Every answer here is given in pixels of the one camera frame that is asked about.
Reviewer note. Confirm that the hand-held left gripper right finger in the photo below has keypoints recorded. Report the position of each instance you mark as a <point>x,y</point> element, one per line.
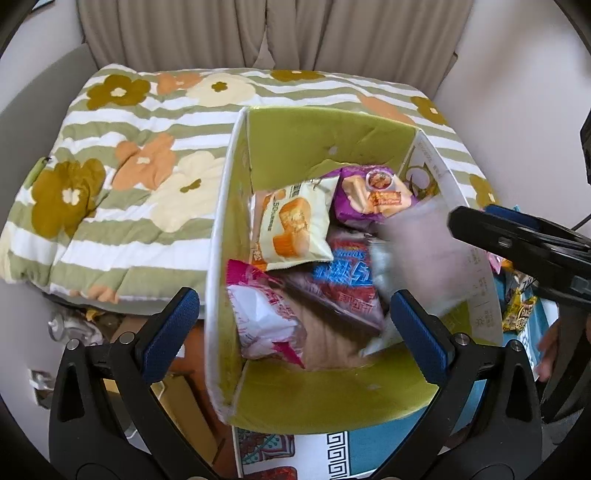
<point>420,341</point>

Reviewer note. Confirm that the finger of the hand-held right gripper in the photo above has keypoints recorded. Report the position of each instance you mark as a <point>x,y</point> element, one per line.
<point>512,214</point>
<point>508,240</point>

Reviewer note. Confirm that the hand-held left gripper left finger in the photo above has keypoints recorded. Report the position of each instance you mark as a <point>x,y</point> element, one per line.
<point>171,332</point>

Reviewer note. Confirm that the gold snack packet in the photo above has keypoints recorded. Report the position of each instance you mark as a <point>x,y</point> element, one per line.
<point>517,314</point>

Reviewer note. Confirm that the silver white snack packet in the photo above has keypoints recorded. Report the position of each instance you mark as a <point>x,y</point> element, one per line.
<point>425,249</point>

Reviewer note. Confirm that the magenta white snack packet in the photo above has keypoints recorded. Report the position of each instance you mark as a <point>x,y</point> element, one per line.
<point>263,314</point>

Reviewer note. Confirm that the red blue snack packet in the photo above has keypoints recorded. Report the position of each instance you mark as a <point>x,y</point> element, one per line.
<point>341,281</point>

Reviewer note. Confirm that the purple cake packet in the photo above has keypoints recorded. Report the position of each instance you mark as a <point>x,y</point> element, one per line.
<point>369,198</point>

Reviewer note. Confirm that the cream cake packet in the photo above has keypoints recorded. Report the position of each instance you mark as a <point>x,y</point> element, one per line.
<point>291,221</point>

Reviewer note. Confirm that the green cardboard box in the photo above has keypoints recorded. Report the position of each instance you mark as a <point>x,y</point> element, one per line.
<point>323,138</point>

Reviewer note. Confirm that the person's right hand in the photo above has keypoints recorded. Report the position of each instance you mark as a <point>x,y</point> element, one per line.
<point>549,350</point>

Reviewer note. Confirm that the brown cardboard box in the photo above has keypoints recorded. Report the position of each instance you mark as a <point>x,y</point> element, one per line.
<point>184,415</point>

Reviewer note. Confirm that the teal patterned cloth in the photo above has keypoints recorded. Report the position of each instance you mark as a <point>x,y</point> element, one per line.
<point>369,454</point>

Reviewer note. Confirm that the white plug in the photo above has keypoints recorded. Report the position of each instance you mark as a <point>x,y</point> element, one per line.
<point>41,381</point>

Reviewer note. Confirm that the floral striped blanket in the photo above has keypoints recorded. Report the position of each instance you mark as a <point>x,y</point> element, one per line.
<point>138,161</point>

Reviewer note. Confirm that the grey headboard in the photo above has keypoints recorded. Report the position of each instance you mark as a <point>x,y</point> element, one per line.
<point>41,87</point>

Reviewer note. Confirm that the beige curtain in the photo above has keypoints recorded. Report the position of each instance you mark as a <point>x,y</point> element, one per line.
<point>277,32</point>

